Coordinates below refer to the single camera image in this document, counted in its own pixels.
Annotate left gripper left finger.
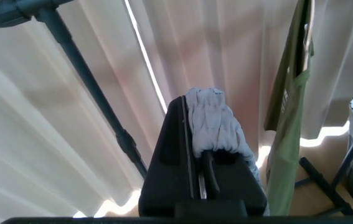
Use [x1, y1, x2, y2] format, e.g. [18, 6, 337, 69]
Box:
[138, 95, 200, 218]

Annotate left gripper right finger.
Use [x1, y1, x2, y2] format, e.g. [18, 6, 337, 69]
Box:
[199, 149, 268, 218]

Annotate pale grey shorts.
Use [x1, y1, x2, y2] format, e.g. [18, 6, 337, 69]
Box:
[184, 86, 270, 217]

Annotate green long-sleeved shirt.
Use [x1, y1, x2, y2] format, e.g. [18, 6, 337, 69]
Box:
[263, 0, 316, 217]

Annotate black clothes rack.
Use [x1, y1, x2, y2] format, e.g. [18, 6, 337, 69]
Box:
[0, 0, 353, 217]

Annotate beige curtain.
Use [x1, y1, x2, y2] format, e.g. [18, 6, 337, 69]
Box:
[0, 0, 353, 218]

